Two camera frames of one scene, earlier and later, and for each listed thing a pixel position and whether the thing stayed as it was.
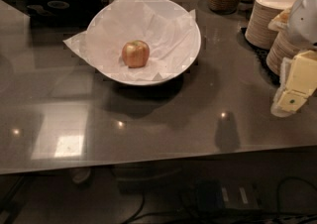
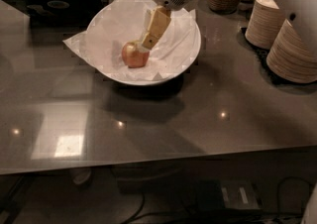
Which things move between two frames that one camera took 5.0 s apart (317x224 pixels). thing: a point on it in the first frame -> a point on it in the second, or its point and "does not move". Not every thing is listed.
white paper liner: [167, 29] does not move
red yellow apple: [136, 54] does not move
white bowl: [143, 40] does not move
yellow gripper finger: [297, 82] -> [158, 23]
